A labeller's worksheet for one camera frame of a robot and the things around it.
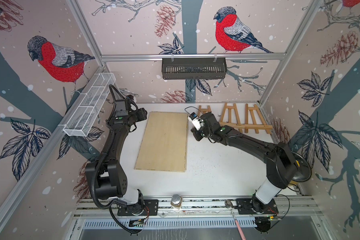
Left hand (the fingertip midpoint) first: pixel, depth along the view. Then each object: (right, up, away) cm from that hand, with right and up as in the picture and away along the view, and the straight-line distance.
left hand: (144, 108), depth 85 cm
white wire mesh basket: (-28, -7, -14) cm, 32 cm away
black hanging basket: (+30, +29, +19) cm, 46 cm away
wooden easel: (+74, -12, +19) cm, 77 cm away
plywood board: (+10, -24, +8) cm, 27 cm away
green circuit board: (+1, -56, -15) cm, 58 cm away
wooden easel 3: (+39, 0, +30) cm, 49 cm away
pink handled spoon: (+46, -50, -10) cm, 69 cm away
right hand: (+28, -11, +2) cm, 30 cm away
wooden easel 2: (+58, -6, +25) cm, 64 cm away
